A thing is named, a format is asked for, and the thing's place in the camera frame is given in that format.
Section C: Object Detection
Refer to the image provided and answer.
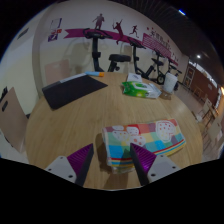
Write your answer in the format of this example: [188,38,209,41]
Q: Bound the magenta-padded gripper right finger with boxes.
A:
[129,143,183,187]

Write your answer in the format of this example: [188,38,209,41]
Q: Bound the ceiling lights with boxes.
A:
[177,8,202,60]

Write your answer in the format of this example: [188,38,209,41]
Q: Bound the group of wooden chairs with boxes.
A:
[191,96,224,158]

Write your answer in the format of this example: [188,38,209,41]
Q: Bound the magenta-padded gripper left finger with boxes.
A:
[44,143,95,187]

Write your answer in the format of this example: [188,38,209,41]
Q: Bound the black flat mat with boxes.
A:
[41,73,109,111]

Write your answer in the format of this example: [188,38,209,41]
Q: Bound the white tissue pack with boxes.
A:
[126,72,144,83]

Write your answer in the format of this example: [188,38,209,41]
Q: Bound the magenta wall decal banner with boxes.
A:
[64,13,179,66]

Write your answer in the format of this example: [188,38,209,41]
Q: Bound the green wet wipes pack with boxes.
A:
[121,80,163,100]

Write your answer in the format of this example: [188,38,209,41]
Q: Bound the brown cardboard cup holder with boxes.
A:
[159,87,174,100]

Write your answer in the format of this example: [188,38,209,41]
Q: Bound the wall poster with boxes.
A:
[47,17,63,43]

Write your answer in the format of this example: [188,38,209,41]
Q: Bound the blue marker with orange cap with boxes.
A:
[84,70,105,78]

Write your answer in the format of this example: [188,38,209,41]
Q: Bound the light wooden chair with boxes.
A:
[0,87,29,154]
[44,59,72,86]

